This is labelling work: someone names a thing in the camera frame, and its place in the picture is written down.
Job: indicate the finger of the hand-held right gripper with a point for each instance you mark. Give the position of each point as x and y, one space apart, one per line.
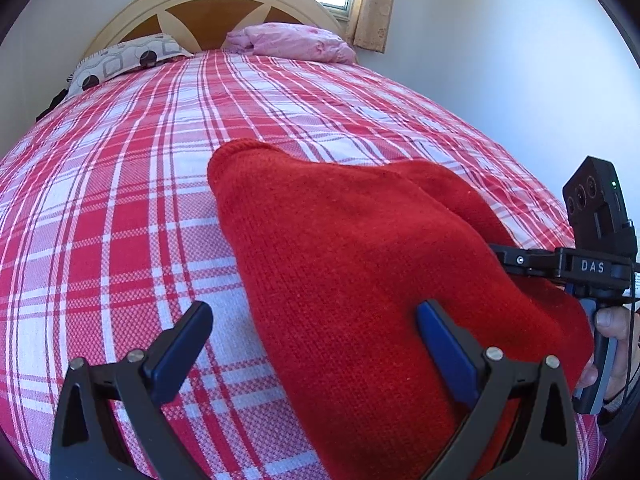
530 261

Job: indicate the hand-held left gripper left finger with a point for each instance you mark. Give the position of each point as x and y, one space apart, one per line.
176 355

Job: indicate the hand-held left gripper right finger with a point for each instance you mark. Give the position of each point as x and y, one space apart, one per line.
445 350

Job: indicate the red knitted sweater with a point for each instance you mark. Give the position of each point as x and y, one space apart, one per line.
350 270

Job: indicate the person's right hand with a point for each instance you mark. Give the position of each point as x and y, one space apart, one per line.
617 325

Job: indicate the red plaid bedspread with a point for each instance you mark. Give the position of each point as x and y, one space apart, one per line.
125 200

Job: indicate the dark cloth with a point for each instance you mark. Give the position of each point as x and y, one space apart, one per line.
52 102

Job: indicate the beige patterned curtain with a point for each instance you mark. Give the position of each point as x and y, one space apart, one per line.
375 5

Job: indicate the grey circle-patterned pillow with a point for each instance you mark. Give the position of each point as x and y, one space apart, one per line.
120 60

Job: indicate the pink pillow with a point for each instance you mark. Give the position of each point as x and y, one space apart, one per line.
295 42

